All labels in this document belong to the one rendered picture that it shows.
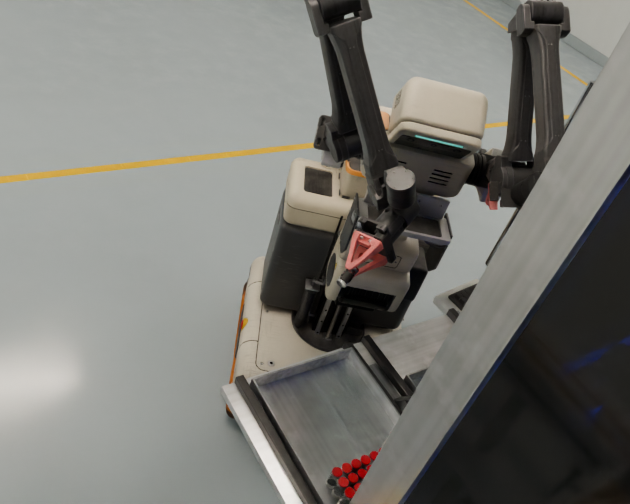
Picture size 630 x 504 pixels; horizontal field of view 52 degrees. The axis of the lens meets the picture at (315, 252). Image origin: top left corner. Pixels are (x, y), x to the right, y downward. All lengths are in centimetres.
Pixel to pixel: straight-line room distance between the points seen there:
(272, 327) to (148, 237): 91
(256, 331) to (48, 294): 88
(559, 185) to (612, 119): 7
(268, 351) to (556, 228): 174
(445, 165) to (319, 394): 66
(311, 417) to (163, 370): 120
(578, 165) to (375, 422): 94
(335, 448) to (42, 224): 201
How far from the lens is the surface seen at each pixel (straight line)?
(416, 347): 163
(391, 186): 125
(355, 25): 128
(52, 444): 235
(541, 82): 155
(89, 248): 295
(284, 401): 141
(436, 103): 159
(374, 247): 125
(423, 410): 83
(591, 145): 60
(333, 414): 142
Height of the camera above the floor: 199
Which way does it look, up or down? 39 degrees down
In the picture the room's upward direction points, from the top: 19 degrees clockwise
